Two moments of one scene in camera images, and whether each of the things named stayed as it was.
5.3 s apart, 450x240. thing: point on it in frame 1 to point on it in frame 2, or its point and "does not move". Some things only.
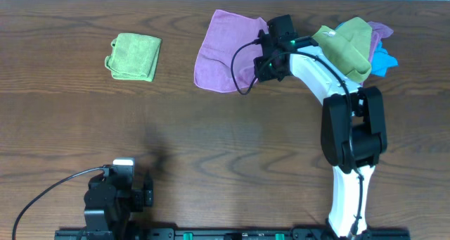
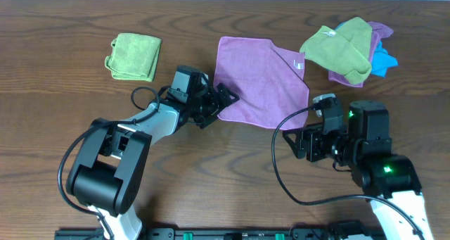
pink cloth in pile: x=379 y=31 does not move
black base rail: x=143 y=234 does not move
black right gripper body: x=266 y=67 to x=321 y=146
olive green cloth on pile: x=348 y=48 does not move
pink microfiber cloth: x=225 y=60 to x=267 y=79
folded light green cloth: x=133 y=57 does not move
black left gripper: x=148 y=196 to x=211 y=106
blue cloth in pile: x=382 y=60 does not move
